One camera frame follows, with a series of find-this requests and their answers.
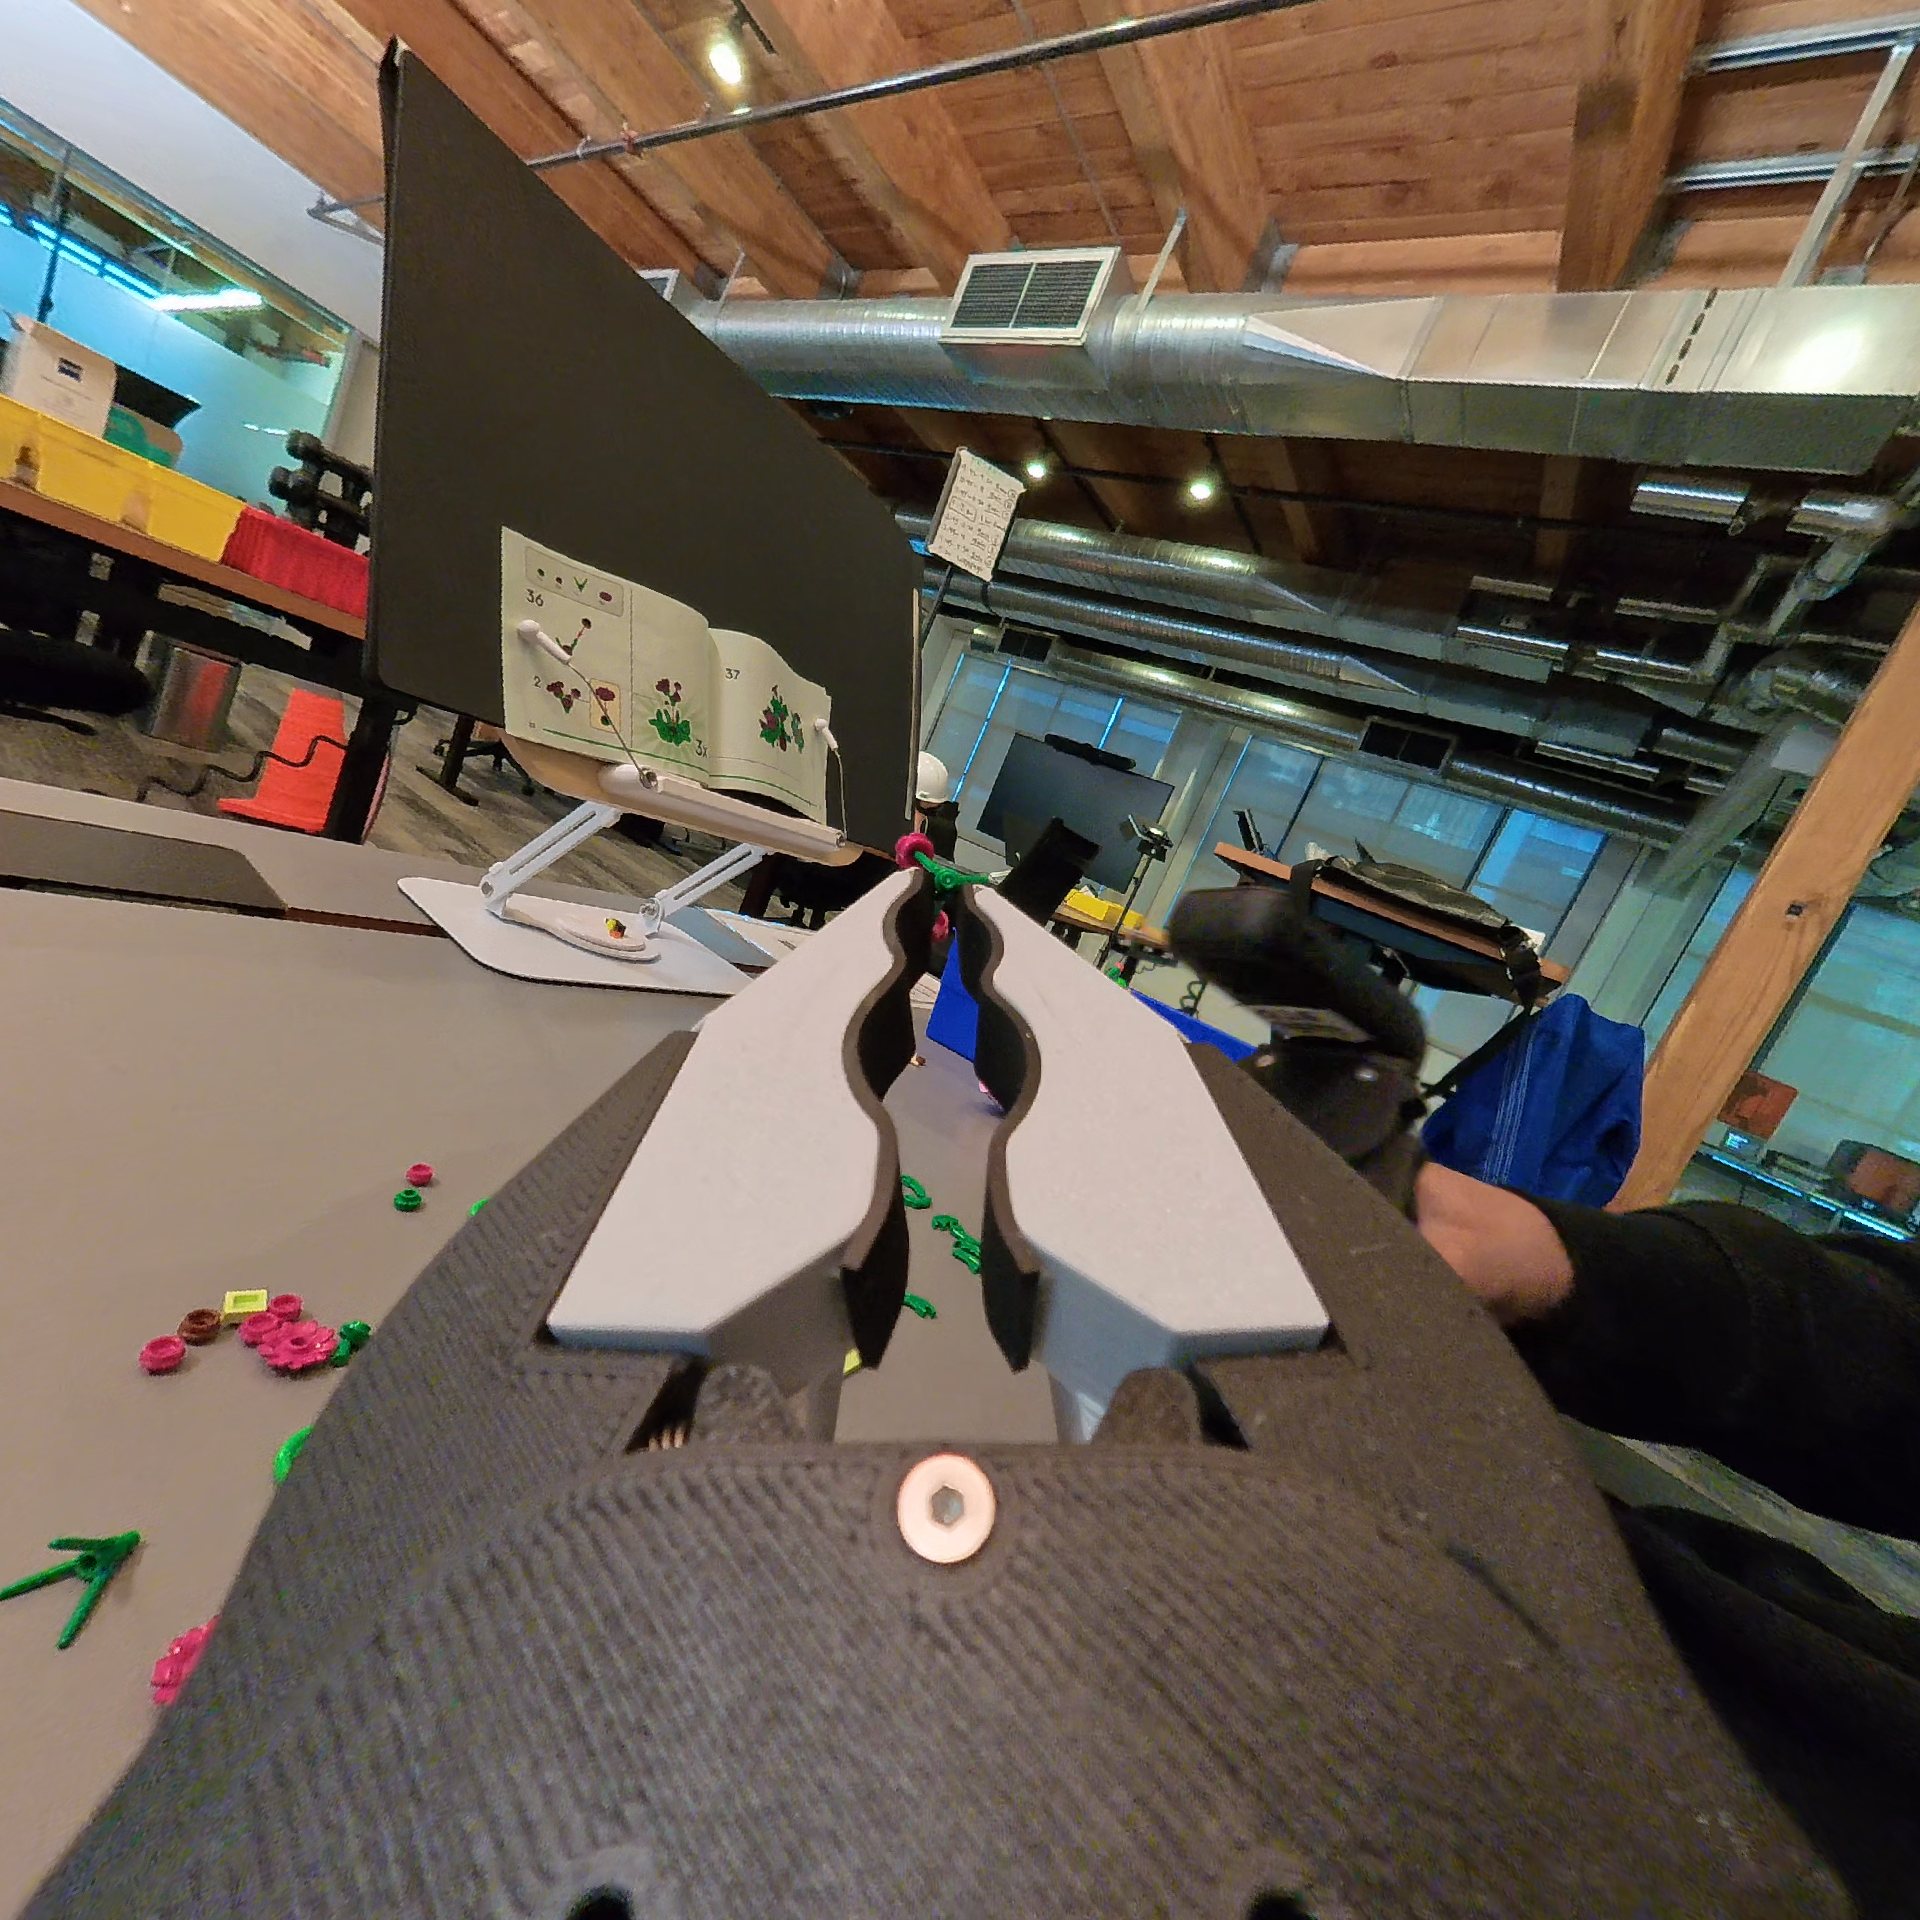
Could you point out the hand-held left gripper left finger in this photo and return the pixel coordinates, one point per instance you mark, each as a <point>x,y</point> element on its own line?
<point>721,1185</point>

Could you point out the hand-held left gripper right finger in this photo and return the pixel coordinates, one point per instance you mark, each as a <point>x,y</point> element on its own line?
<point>1154,1185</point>

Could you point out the pink blossom with green stem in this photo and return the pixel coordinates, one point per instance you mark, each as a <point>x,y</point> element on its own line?
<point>908,852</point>

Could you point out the person's right forearm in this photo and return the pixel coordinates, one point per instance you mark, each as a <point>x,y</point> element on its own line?
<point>1725,1335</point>

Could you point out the person's right hand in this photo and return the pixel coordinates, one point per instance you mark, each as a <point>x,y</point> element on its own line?
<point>1493,1252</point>

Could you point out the black bag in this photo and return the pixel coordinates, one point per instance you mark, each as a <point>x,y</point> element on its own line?
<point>1410,901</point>

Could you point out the small yellow tray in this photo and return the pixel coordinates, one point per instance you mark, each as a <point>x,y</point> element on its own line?
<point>1102,910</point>

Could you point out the blue plastic bin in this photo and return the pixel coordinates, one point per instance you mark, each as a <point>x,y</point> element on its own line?
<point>955,1028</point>

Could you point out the black flat screen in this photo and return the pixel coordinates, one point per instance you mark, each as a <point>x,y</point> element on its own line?
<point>1072,803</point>

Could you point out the blue fabric bag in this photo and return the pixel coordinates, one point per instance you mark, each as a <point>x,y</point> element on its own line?
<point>1544,1110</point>

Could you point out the white book stand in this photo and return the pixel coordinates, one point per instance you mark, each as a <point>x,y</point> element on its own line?
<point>524,919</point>

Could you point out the white hard hat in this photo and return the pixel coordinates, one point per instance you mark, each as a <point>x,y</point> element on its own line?
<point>932,776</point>

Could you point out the open instruction booklet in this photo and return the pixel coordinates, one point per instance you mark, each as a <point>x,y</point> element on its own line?
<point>660,661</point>

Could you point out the hanging paper sign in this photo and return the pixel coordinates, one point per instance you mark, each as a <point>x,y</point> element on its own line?
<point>975,511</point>

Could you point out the orange plastic seat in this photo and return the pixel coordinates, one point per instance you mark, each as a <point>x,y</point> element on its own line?
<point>301,759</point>

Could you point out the white vent grille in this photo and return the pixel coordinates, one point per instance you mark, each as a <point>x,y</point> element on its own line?
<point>1035,292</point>

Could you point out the metal trash can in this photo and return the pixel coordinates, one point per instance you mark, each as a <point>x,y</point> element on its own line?
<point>191,698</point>

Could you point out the red plastic bin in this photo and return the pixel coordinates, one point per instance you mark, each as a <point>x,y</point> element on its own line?
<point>293,559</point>

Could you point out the black partition panel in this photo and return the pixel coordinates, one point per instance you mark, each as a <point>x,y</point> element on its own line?
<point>600,375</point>

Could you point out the person's black clothing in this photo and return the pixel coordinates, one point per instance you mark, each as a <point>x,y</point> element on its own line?
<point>1800,1694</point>

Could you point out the black office chair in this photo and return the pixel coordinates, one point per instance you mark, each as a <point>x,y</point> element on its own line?
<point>61,674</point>

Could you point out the yellow plastic bin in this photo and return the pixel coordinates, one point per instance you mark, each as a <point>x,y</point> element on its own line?
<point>173,506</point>
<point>45,442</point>

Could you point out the open brown cardboard box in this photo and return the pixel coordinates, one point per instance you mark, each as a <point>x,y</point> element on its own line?
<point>146,428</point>

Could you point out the white cardboard box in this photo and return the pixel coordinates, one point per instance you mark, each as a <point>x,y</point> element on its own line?
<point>56,375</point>

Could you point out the camera on tripod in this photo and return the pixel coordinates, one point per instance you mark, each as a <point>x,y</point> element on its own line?
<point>1153,841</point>

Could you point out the round silver duct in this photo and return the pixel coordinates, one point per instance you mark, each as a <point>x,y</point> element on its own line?
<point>1200,578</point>

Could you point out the wooden post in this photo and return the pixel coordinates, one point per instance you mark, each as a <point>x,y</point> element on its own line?
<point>1784,915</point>

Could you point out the large silver air duct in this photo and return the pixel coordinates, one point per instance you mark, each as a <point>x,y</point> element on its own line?
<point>1500,368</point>

